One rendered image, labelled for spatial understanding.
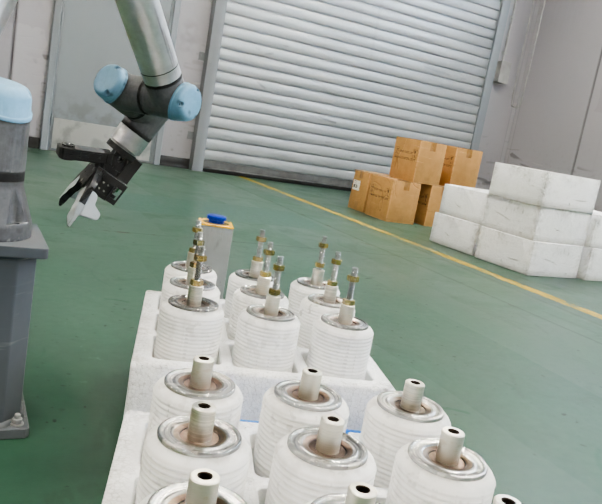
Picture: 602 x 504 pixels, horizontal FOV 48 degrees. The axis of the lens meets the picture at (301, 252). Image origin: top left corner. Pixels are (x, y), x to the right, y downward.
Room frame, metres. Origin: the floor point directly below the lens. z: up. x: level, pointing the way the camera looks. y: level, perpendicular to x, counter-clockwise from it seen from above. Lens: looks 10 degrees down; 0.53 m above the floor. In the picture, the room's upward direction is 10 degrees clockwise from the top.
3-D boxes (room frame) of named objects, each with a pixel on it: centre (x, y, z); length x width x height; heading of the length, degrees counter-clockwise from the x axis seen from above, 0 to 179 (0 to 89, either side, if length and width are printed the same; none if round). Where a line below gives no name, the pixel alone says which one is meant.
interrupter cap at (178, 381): (0.68, 0.08, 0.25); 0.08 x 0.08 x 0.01
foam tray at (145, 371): (1.11, 0.05, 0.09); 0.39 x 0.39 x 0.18; 12
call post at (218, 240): (1.38, 0.18, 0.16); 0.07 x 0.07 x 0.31; 12
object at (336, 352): (1.02, -0.09, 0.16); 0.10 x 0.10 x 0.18
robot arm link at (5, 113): (1.00, 0.49, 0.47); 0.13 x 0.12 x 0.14; 64
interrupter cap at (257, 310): (1.00, 0.03, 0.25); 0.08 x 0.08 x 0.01
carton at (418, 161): (4.99, -0.72, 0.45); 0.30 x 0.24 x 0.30; 30
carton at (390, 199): (4.92, -0.59, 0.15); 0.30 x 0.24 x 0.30; 27
